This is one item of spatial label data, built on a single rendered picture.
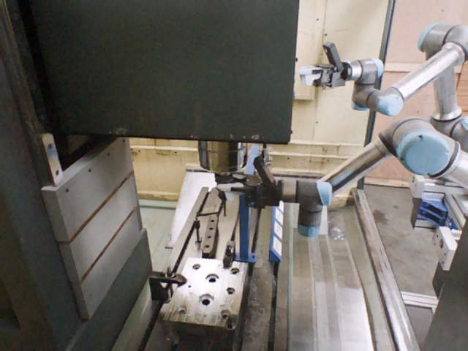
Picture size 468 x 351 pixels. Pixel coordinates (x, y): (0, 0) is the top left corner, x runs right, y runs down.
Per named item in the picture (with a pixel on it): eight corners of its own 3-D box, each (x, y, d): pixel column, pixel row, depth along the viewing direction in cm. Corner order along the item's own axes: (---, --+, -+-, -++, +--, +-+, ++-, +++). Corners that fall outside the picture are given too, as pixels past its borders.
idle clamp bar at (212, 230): (219, 227, 168) (218, 216, 165) (213, 265, 145) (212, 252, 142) (208, 227, 169) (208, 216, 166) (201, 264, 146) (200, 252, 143)
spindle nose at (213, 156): (199, 153, 120) (197, 118, 115) (246, 151, 120) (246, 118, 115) (197, 175, 106) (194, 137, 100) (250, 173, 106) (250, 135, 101)
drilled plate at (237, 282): (247, 273, 136) (247, 262, 133) (236, 338, 110) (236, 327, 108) (189, 267, 139) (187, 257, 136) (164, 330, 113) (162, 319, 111)
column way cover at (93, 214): (145, 236, 163) (128, 130, 140) (92, 322, 121) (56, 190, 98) (134, 235, 164) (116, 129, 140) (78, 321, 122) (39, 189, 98)
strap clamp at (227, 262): (235, 262, 147) (235, 232, 140) (230, 286, 135) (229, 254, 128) (227, 262, 147) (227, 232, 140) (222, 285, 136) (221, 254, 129)
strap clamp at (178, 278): (189, 297, 131) (186, 265, 124) (186, 303, 128) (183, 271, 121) (154, 293, 132) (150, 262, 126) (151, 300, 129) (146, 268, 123)
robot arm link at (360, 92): (363, 115, 137) (368, 86, 132) (345, 107, 146) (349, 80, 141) (380, 112, 139) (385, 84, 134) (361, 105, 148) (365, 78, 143)
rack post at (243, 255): (257, 254, 151) (257, 194, 137) (255, 263, 146) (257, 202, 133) (233, 253, 152) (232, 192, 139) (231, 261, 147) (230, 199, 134)
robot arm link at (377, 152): (410, 99, 112) (292, 186, 135) (418, 110, 103) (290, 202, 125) (433, 126, 114) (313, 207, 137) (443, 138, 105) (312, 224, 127)
